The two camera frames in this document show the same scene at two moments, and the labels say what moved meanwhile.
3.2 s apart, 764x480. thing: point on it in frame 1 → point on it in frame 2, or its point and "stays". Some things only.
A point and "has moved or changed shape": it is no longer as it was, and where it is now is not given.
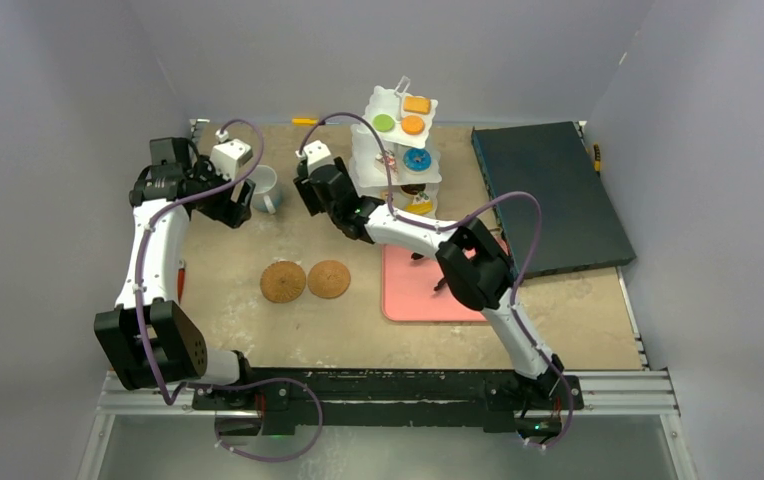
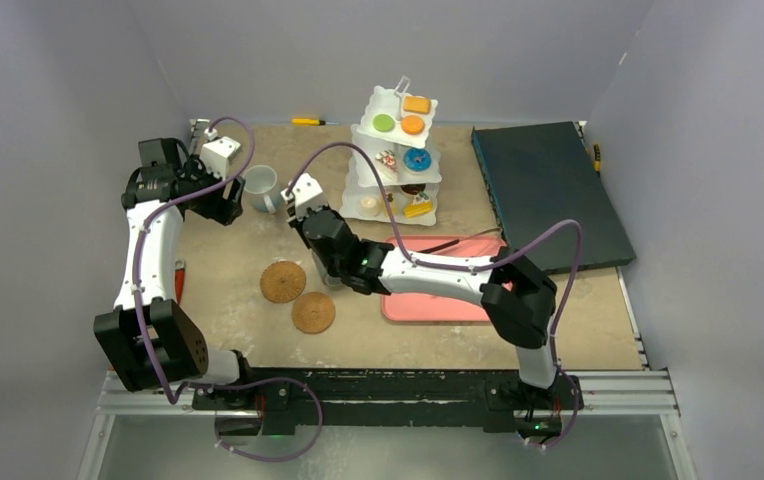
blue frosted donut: [416, 160] stays
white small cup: [268, 196] stays
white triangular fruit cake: [379, 165] stays
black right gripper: [312, 192] → [319, 229]
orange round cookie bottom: [412, 125] stays
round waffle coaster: [329, 279] has moved or changed shape
